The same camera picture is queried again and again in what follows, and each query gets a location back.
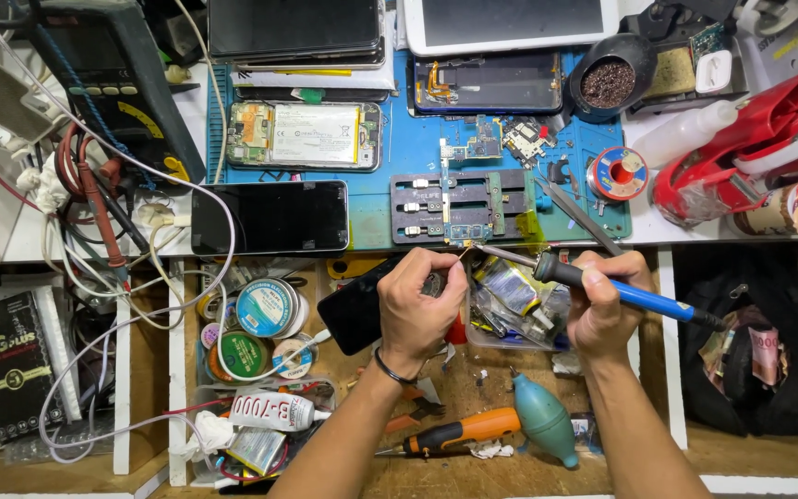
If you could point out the person's left hand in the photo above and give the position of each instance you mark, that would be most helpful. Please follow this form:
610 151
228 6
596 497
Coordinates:
409 312

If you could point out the person's right hand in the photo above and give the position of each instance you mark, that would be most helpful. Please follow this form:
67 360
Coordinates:
603 315

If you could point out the black phone screen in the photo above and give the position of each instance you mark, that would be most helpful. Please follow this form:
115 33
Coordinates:
350 305

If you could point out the clear plastic parts container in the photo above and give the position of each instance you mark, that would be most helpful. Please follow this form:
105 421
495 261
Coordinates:
517 305

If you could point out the blue phone circuit board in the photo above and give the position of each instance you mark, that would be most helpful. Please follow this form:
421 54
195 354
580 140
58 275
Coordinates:
469 231

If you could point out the metal tweezers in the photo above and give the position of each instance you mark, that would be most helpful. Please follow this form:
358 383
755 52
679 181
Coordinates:
579 215

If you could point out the black circuit board holder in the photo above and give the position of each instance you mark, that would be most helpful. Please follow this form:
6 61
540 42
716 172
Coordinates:
420 208

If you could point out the green rubber dust blower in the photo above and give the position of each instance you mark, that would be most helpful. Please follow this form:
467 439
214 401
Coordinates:
544 419

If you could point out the small white wick spool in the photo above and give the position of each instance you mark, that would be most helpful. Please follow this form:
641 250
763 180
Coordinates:
294 357

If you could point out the orange and black screwdriver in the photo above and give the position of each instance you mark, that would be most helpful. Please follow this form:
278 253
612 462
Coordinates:
461 430

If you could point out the black bag with banknotes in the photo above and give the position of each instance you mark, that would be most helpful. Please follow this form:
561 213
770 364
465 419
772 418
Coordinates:
738 388

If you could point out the blue silicone work mat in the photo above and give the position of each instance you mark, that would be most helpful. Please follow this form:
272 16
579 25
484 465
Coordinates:
413 149

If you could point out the black smartphone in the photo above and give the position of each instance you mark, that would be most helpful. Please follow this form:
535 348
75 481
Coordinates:
271 217

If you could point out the white glue tube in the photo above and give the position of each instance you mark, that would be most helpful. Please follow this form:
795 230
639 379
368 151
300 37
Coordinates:
271 410

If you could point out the green label wick spool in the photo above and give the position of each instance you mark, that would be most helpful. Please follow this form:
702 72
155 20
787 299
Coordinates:
243 357

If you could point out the small black circuit board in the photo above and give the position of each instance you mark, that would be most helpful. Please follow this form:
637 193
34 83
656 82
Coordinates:
527 138

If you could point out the white squeeze bottle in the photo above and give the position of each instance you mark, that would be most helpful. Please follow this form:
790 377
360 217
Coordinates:
683 132

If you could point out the opened phone with white battery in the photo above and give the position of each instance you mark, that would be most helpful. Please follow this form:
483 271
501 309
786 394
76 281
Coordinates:
312 134

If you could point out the silver pouch battery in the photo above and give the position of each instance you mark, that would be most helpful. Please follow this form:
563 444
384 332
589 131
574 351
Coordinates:
257 450

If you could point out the red tape dispenser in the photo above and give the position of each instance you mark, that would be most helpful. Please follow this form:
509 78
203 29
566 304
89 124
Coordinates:
738 149

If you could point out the brown printed tape roll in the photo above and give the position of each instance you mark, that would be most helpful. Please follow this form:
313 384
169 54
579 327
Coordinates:
797 208

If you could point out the black bowl of brass wool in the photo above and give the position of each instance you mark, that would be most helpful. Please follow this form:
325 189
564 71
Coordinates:
608 83

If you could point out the crumpled white tissue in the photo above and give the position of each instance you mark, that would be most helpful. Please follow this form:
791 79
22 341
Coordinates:
205 433

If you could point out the yellow cleaning sponge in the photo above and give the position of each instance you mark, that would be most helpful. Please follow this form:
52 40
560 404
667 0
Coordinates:
669 73

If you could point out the white charger adapter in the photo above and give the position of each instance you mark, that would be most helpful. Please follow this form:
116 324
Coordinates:
713 71

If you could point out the stack of dark phones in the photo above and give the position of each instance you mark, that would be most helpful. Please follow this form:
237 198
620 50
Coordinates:
295 28

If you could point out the white tablet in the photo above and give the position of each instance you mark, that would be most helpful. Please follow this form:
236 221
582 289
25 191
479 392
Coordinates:
510 21

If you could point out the red multimeter probe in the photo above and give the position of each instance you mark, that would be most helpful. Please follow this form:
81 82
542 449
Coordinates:
100 208

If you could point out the dark green multimeter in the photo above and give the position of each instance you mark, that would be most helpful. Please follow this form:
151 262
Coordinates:
115 76

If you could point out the black screen protector packet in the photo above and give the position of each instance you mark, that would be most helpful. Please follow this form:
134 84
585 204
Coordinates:
14 367

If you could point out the opened blue phone frame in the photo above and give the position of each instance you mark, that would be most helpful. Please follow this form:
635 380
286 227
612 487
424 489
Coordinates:
489 87

